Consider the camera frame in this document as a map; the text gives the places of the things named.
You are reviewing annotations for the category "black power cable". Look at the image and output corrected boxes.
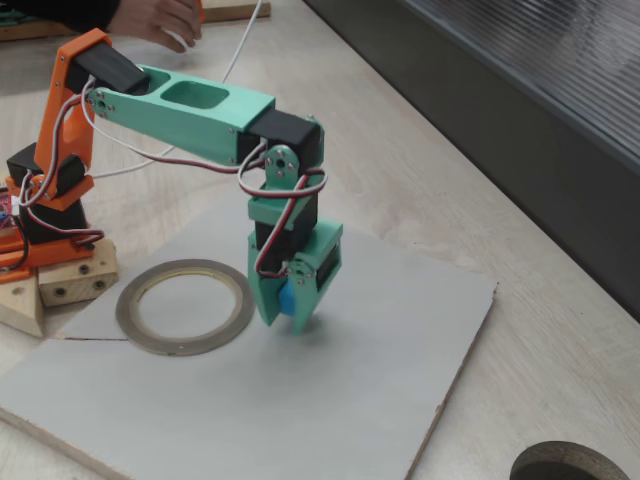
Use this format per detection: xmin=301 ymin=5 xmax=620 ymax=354
xmin=0 ymin=219 xmax=30 ymax=275

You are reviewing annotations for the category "red white black servo wire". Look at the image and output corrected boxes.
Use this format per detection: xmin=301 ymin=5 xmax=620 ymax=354
xmin=82 ymin=74 xmax=331 ymax=279
xmin=19 ymin=202 xmax=107 ymax=251
xmin=13 ymin=74 xmax=117 ymax=214

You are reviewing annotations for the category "white-topped plywood board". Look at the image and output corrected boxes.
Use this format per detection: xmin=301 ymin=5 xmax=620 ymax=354
xmin=0 ymin=192 xmax=500 ymax=480

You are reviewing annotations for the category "black sleeved forearm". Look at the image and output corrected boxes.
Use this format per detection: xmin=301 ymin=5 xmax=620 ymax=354
xmin=0 ymin=0 xmax=121 ymax=34

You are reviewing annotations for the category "grey ring of tape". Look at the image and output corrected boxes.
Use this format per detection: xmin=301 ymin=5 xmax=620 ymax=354
xmin=115 ymin=258 xmax=256 ymax=357

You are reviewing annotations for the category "wooden base block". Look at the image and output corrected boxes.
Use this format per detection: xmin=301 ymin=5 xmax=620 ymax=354
xmin=37 ymin=238 xmax=120 ymax=307

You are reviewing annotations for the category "frosted glass desk partition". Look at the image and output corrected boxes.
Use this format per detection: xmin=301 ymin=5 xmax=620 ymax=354
xmin=303 ymin=0 xmax=640 ymax=324

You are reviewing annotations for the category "white USB cable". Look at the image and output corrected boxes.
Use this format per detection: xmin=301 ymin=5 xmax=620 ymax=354
xmin=92 ymin=0 xmax=266 ymax=180

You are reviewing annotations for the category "person's bare hand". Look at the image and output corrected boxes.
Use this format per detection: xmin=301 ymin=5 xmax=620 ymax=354
xmin=106 ymin=0 xmax=204 ymax=54

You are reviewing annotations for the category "triangular wooden wedge block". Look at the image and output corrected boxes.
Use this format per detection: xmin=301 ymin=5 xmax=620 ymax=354
xmin=0 ymin=276 xmax=45 ymax=339

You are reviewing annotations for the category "blue cube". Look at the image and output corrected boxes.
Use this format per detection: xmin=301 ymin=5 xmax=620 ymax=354
xmin=277 ymin=281 xmax=299 ymax=320

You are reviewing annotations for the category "red controller board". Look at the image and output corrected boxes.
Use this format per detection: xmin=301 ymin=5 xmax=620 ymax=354
xmin=0 ymin=174 xmax=21 ymax=234

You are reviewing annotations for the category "orange board mount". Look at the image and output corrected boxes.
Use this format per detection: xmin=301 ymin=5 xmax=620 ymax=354
xmin=0 ymin=234 xmax=30 ymax=285

